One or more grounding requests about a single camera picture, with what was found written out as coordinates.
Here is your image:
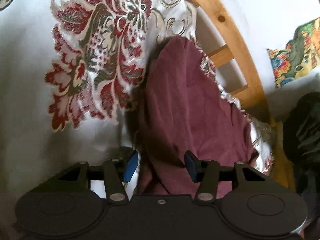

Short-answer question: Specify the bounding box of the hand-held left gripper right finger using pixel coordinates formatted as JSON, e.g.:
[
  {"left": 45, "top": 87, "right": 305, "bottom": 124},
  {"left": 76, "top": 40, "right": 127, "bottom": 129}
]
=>
[{"left": 184, "top": 151, "right": 267, "bottom": 204}]

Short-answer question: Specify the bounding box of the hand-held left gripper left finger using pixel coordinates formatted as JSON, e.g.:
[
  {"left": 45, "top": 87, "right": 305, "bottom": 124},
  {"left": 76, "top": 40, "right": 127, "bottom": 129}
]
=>
[{"left": 59, "top": 151, "right": 140, "bottom": 204}]

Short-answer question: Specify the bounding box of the maroon cloth garment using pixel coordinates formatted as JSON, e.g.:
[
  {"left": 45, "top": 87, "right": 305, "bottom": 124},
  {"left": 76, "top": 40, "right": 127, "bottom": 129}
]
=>
[{"left": 136, "top": 36, "right": 259, "bottom": 198}]

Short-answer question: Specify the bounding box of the white floral bedspread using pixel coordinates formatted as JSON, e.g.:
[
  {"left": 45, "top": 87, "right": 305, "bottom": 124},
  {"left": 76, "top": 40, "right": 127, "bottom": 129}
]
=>
[{"left": 0, "top": 0, "right": 275, "bottom": 200}]

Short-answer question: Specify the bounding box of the black cloth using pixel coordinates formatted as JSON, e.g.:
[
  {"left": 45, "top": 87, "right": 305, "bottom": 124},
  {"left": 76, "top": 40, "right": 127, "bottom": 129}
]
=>
[{"left": 283, "top": 92, "right": 320, "bottom": 193}]

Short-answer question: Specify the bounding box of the colourful printed cloth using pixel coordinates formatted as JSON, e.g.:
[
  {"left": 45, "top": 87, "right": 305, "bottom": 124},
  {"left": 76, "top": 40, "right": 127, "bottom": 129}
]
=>
[{"left": 267, "top": 17, "right": 320, "bottom": 89}]

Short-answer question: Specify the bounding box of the wooden bed frame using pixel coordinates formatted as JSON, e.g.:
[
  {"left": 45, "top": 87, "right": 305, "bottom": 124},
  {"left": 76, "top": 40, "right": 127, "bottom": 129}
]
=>
[{"left": 175, "top": 0, "right": 279, "bottom": 132}]

